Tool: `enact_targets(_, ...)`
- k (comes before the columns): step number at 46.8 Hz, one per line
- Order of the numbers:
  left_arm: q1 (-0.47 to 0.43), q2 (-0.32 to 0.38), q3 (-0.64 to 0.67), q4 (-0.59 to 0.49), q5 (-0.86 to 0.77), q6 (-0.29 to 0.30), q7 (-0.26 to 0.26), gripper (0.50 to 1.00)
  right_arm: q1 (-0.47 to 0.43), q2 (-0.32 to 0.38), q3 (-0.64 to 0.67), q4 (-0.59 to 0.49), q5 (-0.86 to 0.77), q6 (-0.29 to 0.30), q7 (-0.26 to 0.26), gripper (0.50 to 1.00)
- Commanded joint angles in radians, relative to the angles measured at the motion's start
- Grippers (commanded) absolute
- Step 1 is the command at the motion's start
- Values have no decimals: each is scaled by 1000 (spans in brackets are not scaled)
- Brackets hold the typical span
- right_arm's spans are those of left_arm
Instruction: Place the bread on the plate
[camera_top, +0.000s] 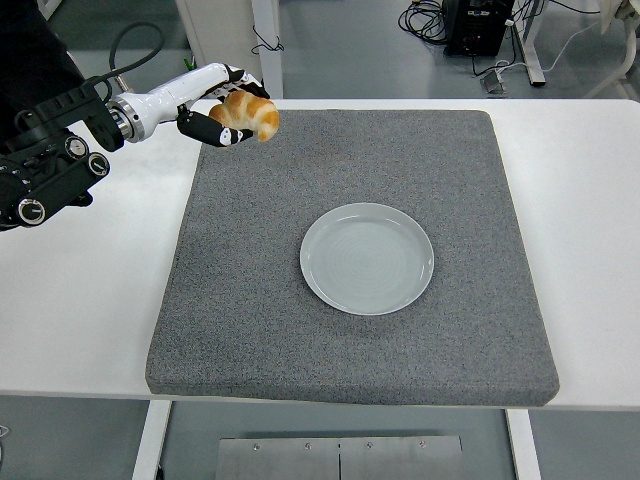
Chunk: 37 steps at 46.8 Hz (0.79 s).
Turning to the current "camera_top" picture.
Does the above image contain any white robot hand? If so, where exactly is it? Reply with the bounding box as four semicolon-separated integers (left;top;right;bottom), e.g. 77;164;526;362
133;62;271;150

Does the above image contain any golden croissant bread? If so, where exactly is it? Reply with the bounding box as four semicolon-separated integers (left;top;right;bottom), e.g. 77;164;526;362
208;90;281;144

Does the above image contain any pale grey round plate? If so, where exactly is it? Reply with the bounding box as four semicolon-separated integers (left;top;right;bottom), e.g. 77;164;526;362
299;201;436;317

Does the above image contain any grey metal plate with screws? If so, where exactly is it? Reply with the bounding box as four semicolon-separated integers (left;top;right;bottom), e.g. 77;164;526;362
215;435;466;480

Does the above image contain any person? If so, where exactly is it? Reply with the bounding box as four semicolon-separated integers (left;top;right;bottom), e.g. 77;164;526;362
0;0;89;146

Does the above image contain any grey felt mat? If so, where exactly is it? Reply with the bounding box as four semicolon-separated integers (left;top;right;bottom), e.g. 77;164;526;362
144;108;561;409

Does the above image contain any black computer case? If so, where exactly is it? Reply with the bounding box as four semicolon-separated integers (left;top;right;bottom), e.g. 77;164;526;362
443;0;516;57

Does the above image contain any grey floor pedal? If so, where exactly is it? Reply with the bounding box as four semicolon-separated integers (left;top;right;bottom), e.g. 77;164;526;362
479;68;510;96

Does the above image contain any white table leg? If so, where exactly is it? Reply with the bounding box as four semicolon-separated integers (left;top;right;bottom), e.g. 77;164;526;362
130;399;174;480
505;408;543;480

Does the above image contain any white chair base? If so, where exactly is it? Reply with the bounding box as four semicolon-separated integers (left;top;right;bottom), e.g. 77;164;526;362
583;0;640;100

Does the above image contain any white desk frame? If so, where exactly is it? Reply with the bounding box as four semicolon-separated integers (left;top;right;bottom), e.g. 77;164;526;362
175;0;284;100

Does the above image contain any thin black cable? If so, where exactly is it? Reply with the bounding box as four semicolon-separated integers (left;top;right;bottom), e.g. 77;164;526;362
251;24;285;54

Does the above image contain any black cable bundle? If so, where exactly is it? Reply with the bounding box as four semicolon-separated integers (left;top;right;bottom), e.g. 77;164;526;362
398;0;449;47

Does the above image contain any white desk foot post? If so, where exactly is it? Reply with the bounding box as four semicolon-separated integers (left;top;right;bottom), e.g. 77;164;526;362
514;0;547;87

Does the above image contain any white cable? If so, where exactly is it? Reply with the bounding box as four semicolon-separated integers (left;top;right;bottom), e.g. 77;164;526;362
497;19;604;76

